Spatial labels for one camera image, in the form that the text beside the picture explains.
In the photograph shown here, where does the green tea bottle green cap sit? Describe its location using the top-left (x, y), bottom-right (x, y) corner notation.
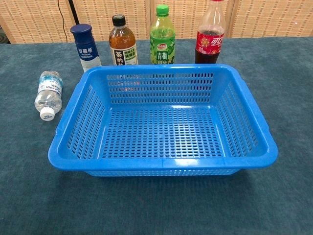
top-left (149, 4), bottom-right (176, 65)

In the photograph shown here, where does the brown tea bottle black cap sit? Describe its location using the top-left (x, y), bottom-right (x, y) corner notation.
top-left (109, 14), bottom-right (139, 66)

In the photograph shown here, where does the cola bottle red label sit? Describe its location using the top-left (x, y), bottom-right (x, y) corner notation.
top-left (195, 0), bottom-right (225, 65)

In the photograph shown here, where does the yogurt bottle blue cap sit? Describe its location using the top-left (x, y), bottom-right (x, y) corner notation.
top-left (70, 23), bottom-right (102, 73)

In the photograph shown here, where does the small clear water bottle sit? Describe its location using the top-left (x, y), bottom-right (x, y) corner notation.
top-left (34, 70), bottom-right (64, 121)

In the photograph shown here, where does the blue perforated plastic basket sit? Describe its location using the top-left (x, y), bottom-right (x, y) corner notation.
top-left (47, 63), bottom-right (279, 177)

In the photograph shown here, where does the teal table cloth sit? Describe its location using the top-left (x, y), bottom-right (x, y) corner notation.
top-left (0, 36), bottom-right (313, 235)

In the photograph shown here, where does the bamboo folding screen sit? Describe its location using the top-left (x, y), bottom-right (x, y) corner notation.
top-left (0, 0), bottom-right (313, 45)

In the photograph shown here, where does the black tripod stand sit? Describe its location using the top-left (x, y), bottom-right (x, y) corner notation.
top-left (67, 0), bottom-right (85, 42)

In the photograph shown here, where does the thin black hanging cable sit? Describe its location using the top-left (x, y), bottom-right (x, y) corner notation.
top-left (57, 0), bottom-right (69, 43)

